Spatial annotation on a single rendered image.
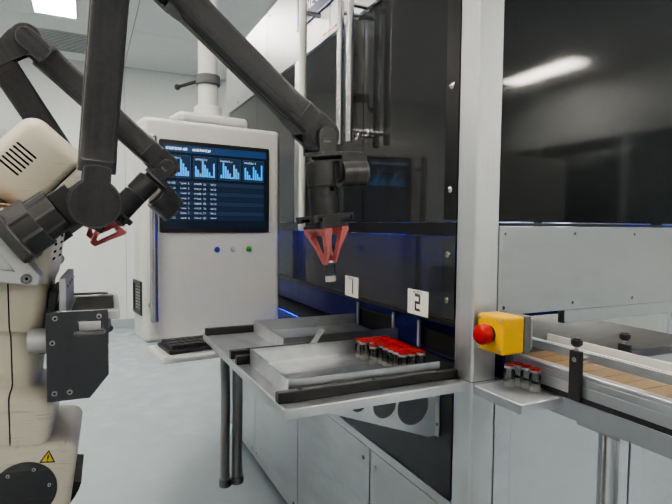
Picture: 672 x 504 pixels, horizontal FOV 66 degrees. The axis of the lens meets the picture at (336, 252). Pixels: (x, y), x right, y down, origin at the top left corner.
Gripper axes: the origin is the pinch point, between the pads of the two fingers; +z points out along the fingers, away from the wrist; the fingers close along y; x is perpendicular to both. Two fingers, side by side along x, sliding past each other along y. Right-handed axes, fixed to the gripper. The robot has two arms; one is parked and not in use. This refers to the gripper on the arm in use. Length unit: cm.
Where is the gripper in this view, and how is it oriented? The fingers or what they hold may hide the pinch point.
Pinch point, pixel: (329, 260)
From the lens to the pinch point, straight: 104.4
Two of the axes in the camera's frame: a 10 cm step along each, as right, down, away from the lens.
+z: 1.0, 9.9, 0.8
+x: -6.7, 0.1, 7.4
